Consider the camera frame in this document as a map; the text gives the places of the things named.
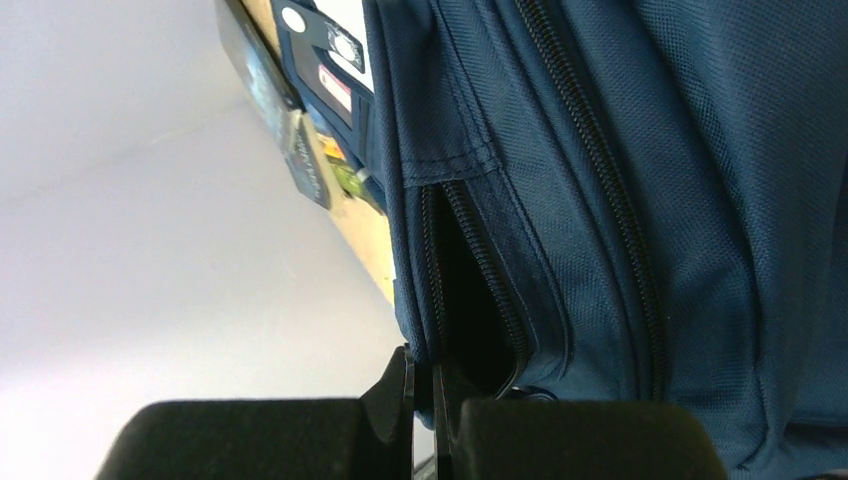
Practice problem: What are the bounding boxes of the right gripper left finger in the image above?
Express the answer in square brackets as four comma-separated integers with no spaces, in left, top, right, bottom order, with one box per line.
[97,347,415,479]

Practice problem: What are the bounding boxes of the animal farm book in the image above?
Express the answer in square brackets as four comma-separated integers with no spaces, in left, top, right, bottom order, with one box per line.
[306,104,385,215]

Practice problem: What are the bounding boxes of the blue cover book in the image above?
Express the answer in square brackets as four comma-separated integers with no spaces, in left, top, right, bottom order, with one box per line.
[284,110,331,210]

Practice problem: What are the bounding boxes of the navy blue student backpack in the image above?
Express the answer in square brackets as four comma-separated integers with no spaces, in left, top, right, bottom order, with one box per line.
[271,0,848,480]

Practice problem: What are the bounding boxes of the pink eraser stick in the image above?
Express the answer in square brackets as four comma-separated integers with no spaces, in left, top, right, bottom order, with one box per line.
[318,64,352,113]

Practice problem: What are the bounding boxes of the dark cover book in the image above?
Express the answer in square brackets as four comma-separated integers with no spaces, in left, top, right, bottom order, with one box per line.
[214,0,303,154]

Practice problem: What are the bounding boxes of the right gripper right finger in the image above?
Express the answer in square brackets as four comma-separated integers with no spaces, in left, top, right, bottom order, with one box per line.
[433,363,728,479]

